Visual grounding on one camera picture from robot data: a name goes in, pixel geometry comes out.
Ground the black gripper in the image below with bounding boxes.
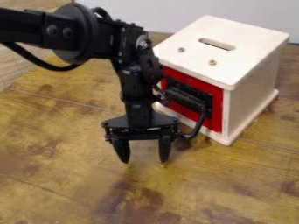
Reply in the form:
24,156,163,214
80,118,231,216
101,97,179,164

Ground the red wooden drawer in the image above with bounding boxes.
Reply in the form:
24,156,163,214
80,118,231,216
161,67,223,132

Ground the white wooden box cabinet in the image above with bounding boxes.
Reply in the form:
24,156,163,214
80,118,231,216
153,16,290,145

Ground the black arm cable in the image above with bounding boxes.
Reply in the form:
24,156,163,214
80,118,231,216
0,42,80,73

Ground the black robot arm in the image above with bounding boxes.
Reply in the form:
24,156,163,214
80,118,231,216
0,3,179,163

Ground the black metal drawer handle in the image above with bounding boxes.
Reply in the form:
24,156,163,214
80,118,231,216
153,85,212,139

